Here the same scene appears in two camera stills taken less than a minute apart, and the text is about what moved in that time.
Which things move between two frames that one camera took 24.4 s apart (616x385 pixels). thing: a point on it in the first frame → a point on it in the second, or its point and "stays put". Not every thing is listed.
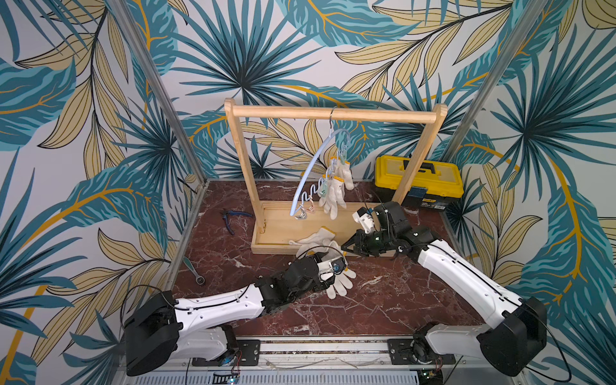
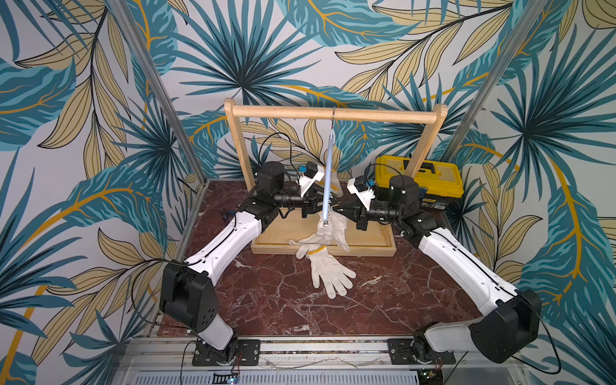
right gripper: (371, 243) → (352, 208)
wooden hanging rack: (277, 224) stays put
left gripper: (322, 284) → (310, 200)
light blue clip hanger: (301, 207) → (327, 173)
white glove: (345, 173) → (336, 188)
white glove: (335, 195) → (334, 232)
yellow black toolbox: (437, 184) stays put
